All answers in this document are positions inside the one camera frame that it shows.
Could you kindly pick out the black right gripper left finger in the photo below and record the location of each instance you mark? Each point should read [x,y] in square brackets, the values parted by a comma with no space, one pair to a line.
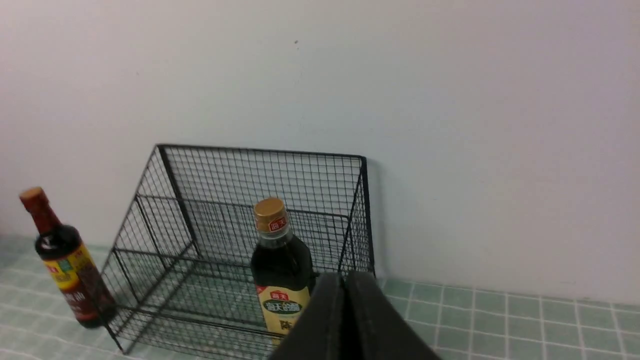
[317,333]

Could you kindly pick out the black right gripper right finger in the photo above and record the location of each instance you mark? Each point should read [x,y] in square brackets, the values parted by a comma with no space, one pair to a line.
[374,329]

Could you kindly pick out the vinegar bottle gold cap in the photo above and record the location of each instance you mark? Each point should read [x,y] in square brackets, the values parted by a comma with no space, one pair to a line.
[282,269]

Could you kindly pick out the soy sauce bottle red cap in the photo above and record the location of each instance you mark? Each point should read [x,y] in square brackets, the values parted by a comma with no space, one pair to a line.
[69,263]

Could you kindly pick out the green checkered tablecloth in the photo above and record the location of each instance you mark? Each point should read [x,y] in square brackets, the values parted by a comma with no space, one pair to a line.
[458,323]

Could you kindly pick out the black wire mesh shelf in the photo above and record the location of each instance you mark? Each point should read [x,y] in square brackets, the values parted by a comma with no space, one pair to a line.
[179,267]

